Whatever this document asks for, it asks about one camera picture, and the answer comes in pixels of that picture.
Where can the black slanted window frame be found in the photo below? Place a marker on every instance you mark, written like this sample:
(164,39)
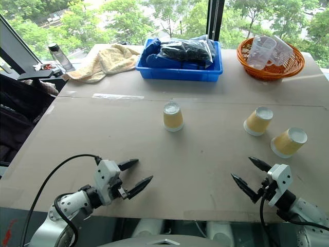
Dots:
(13,43)

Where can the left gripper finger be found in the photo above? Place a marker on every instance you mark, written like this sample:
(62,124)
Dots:
(128,164)
(140,186)

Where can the clear tape strip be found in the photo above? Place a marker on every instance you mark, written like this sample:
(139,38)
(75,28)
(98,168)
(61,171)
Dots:
(115,96)

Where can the clear bottle with black cap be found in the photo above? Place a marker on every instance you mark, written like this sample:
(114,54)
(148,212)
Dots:
(60,57)

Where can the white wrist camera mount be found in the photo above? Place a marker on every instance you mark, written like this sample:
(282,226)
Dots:
(281,180)
(105,175)

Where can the white rounded robot leg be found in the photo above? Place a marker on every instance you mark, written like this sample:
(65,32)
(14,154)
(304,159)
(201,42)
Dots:
(221,231)
(149,227)

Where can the orange wicker basket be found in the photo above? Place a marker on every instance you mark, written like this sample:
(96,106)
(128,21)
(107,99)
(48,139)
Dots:
(272,72)

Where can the clear plastic measuring cup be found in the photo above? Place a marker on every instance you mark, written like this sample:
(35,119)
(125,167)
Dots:
(282,51)
(259,54)

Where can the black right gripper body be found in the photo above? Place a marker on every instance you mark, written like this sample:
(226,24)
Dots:
(266,190)

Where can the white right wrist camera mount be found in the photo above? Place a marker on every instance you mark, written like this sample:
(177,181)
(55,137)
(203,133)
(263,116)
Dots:
(281,180)

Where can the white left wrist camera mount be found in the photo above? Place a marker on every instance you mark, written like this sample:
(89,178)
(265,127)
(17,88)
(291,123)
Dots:
(105,175)

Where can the silver robot torso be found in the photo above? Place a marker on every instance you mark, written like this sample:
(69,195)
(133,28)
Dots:
(154,242)

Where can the yellow paper cup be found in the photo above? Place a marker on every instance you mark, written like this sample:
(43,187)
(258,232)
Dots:
(173,119)
(286,144)
(257,123)

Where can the blue plastic bin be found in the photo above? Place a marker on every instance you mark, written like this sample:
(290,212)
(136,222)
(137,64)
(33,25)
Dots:
(180,74)

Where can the cream towel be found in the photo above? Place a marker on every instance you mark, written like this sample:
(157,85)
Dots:
(102,61)

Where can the black flat shelf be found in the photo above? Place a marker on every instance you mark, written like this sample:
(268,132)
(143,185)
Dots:
(36,74)

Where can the small red white clutter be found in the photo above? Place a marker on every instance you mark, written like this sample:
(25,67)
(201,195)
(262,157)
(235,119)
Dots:
(42,67)

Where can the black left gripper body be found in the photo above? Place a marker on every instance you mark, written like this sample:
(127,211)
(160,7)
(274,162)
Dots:
(117,189)

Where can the black chair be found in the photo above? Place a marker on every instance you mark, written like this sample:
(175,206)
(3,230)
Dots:
(18,115)

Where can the clear bag of black items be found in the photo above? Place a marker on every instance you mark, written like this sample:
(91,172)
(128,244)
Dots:
(185,51)

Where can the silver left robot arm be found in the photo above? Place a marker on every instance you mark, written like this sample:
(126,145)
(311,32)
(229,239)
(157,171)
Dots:
(72,202)

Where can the black window post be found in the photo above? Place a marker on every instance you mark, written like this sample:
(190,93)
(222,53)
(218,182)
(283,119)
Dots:
(212,20)

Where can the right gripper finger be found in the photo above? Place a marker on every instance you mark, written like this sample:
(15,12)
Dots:
(260,163)
(242,187)

